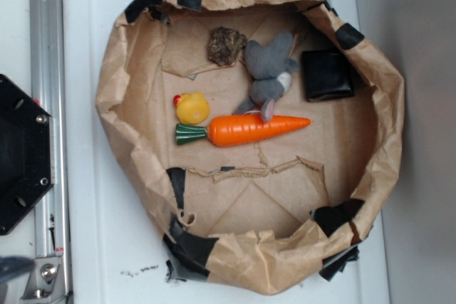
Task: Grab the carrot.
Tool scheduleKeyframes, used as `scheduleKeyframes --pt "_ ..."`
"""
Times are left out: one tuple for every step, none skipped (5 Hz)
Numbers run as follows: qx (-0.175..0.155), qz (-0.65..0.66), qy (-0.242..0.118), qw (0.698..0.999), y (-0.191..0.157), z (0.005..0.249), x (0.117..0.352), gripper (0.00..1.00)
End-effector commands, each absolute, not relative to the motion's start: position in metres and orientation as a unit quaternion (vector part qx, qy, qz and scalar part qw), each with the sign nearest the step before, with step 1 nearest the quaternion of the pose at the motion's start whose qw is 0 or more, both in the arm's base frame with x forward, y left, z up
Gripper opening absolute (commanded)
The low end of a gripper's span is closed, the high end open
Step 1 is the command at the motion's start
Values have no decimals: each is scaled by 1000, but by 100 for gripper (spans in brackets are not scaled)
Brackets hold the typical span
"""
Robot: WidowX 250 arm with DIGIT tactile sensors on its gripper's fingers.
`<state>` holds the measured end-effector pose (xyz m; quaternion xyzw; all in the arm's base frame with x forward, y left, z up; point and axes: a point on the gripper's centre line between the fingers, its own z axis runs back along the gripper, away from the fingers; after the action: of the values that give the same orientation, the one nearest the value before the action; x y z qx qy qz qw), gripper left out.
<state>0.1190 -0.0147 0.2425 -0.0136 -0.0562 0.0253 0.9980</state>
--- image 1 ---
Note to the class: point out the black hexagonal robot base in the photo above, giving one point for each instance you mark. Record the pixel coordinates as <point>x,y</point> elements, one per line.
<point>26,173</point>

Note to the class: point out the orange plastic toy carrot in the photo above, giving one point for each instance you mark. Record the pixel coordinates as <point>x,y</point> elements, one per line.
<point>233,130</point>

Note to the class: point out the yellow rubber duck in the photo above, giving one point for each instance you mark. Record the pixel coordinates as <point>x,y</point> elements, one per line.
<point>191,108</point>

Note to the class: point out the grey plush rabbit toy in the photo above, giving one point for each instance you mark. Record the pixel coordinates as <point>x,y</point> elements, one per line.
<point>270,68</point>

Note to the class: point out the brown rough rock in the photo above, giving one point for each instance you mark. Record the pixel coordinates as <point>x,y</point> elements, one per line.
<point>225,46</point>

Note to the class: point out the brown paper bag tray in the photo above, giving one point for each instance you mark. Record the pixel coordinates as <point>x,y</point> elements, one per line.
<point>264,215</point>

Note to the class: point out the black square block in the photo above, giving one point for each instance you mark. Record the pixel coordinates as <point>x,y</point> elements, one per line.
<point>327,75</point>

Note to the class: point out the aluminium extrusion rail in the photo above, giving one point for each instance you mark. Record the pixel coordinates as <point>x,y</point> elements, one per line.
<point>52,228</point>

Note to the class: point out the metal corner bracket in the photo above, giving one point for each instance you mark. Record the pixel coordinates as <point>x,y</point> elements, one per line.
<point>46,282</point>

